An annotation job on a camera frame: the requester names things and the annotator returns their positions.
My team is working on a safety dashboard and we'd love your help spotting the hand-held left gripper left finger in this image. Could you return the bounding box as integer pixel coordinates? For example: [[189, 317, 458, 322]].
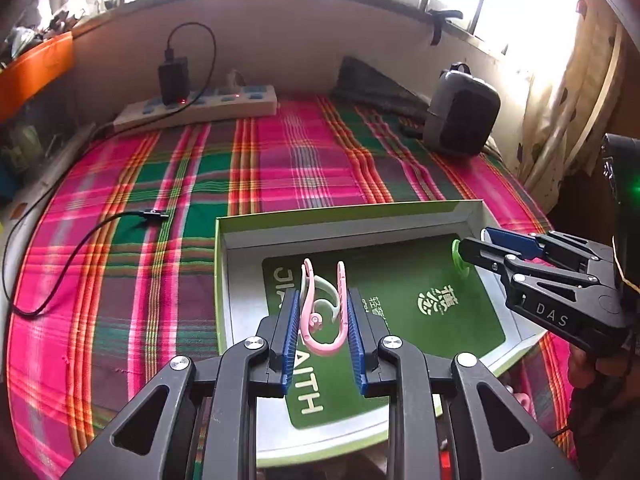
[[62, 287, 301, 480]]

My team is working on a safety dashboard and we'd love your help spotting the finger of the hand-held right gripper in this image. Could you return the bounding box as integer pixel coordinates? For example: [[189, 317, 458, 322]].
[[459, 237, 608, 306], [480, 226, 613, 273]]

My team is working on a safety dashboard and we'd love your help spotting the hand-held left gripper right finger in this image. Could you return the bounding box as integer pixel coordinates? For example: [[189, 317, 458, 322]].
[[346, 287, 583, 480]]

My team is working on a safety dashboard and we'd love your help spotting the white green suction cup holder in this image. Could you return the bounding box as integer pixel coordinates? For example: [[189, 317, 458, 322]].
[[450, 239, 471, 277]]

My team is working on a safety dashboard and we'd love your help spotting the pink plastic clip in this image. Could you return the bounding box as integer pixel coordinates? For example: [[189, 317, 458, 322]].
[[298, 258, 349, 352]]

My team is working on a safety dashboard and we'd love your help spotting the green cardboard box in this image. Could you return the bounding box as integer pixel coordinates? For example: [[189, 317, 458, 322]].
[[214, 200, 551, 467]]

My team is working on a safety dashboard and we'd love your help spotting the person's right hand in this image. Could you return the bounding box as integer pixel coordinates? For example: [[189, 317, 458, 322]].
[[567, 347, 608, 388]]

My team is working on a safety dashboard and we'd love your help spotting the dark grey bag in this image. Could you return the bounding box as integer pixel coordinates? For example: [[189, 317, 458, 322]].
[[422, 62, 502, 157]]

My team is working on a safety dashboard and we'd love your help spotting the beige patterned curtain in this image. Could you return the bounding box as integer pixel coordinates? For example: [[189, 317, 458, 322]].
[[517, 0, 626, 211]]

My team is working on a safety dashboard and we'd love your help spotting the pink green plaid blanket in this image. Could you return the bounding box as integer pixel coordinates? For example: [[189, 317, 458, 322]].
[[7, 92, 573, 480]]

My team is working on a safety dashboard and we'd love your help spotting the dark grey folded cloth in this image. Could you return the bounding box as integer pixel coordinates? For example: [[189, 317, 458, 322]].
[[327, 55, 433, 121]]

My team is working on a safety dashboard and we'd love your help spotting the white power strip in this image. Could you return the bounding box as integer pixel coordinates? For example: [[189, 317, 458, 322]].
[[114, 85, 278, 133]]

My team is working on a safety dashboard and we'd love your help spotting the black charger adapter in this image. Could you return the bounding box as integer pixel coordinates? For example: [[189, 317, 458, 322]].
[[158, 57, 192, 106]]

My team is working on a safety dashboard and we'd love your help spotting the orange plastic tray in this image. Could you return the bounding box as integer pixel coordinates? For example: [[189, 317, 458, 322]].
[[0, 30, 75, 123]]

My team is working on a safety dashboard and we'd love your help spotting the pile of plastic bags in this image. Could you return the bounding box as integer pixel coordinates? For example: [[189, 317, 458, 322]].
[[0, 7, 76, 68]]

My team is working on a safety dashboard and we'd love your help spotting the black usb cable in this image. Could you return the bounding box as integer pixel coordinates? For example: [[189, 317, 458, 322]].
[[2, 208, 168, 318]]

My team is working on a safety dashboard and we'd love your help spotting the black strap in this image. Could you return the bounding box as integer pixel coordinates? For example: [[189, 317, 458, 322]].
[[427, 9, 465, 47]]

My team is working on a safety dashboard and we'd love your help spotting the black charger cable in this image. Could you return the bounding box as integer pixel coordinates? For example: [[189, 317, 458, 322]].
[[105, 22, 217, 133]]

